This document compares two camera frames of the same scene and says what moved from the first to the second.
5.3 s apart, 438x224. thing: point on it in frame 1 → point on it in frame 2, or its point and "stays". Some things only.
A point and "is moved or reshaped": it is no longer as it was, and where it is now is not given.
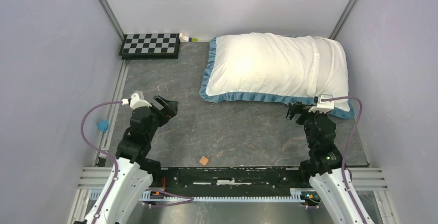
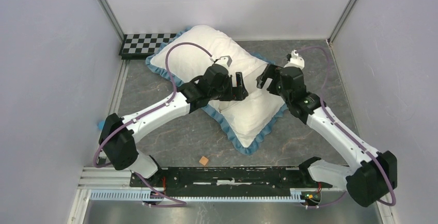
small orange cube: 203,160 stays
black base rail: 230,178 stays
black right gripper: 303,110 → 271,71
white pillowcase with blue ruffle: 263,67 is moved or reshaped
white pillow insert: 332,78 → 251,70
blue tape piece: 103,125 stays
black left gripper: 169,110 → 236,93
